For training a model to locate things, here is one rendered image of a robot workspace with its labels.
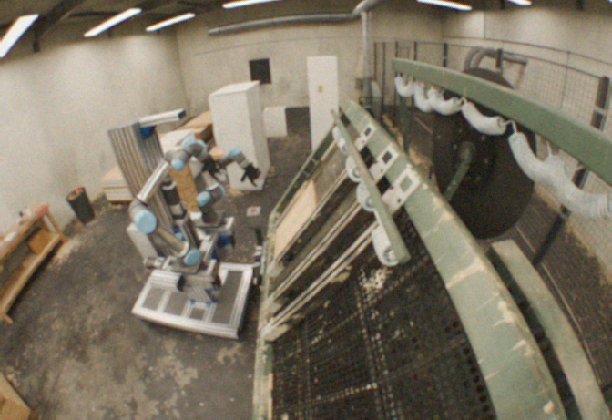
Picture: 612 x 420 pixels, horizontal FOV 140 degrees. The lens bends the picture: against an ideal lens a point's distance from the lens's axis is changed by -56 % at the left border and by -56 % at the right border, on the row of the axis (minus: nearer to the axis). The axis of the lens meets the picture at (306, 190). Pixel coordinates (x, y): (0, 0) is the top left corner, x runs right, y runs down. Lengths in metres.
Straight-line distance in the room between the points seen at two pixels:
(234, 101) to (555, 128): 3.69
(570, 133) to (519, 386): 0.62
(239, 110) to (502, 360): 3.83
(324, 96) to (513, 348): 4.99
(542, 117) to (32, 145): 6.55
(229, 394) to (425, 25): 10.78
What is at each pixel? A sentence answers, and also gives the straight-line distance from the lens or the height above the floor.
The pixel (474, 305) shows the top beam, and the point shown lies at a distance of 0.55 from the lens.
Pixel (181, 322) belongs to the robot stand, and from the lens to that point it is 2.64.
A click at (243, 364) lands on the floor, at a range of 2.49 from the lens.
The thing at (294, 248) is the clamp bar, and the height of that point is 1.18.
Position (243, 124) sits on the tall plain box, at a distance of 3.91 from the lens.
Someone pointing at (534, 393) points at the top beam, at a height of 1.90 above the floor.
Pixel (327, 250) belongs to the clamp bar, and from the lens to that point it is 1.15.
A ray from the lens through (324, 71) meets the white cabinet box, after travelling 5.06.
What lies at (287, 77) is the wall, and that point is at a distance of 9.59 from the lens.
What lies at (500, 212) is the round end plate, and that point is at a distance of 1.13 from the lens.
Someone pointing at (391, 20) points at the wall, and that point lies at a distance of 9.83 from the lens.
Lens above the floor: 2.29
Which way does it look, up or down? 33 degrees down
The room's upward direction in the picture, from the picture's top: 4 degrees counter-clockwise
